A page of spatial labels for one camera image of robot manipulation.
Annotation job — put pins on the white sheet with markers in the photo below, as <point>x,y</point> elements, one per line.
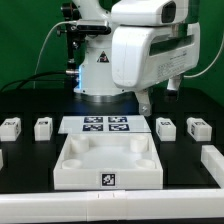
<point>103,124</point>

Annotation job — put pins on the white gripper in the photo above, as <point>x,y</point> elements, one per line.
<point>143,56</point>

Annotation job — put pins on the white block left edge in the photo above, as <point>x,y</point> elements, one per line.
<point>1,160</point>

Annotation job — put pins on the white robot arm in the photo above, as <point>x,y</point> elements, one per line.
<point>95,72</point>

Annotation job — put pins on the white front rail fixture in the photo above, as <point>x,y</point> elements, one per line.
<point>111,205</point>

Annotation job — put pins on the white square tabletop part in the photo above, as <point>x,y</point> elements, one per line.
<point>125,161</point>

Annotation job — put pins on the black camera on stand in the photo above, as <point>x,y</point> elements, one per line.
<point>77,28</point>

